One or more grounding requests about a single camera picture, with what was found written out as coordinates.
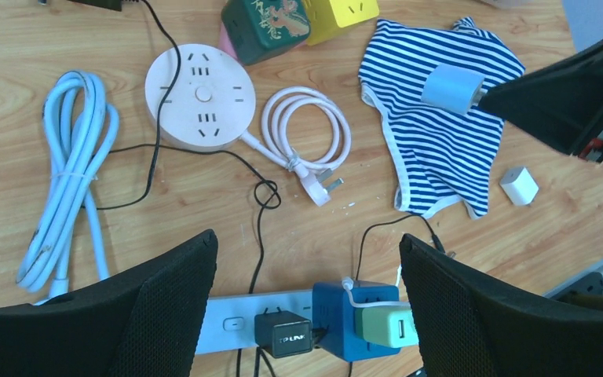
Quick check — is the light blue small charger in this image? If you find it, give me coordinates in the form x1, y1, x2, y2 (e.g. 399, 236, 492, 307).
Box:
421, 64, 488, 114

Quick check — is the yellow power adapter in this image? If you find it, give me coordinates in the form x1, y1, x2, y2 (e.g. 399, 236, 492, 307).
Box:
302, 0, 380, 46

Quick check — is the pink coiled cable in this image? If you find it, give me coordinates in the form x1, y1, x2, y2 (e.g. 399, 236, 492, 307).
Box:
239, 86, 353, 208

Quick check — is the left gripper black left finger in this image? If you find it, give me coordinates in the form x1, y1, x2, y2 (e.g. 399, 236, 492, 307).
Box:
0, 229, 218, 376

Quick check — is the black adapter with cable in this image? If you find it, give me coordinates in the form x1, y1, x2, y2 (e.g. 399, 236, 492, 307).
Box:
80, 135, 453, 377

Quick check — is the white cube charger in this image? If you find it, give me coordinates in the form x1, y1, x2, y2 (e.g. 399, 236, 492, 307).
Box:
499, 167, 539, 207

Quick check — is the light blue power cord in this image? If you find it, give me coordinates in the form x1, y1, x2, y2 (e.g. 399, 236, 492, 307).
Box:
15, 70, 122, 306

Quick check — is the light blue power strip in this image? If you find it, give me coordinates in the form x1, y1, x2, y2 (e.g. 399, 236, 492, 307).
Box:
195, 288, 422, 356

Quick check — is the blue striped shirt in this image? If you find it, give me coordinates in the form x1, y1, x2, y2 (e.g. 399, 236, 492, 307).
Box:
358, 17, 525, 219

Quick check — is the dark green cube charger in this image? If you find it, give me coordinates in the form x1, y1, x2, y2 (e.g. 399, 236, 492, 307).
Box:
221, 0, 310, 65

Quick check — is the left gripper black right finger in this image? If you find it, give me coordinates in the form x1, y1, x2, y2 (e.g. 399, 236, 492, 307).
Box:
399, 234, 603, 376

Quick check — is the white usb cable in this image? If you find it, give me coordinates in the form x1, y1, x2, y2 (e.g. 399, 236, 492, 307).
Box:
340, 265, 411, 310

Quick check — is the pink triangular power strip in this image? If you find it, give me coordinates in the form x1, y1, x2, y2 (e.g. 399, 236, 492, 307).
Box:
218, 23, 239, 60

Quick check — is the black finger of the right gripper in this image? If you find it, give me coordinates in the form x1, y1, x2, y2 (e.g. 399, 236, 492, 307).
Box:
477, 39, 603, 163

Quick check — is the blue cube charger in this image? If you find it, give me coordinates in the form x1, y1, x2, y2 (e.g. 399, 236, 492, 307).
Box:
312, 280, 400, 362

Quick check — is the pink round power strip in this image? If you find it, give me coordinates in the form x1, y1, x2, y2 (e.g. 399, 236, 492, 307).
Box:
144, 44, 256, 152

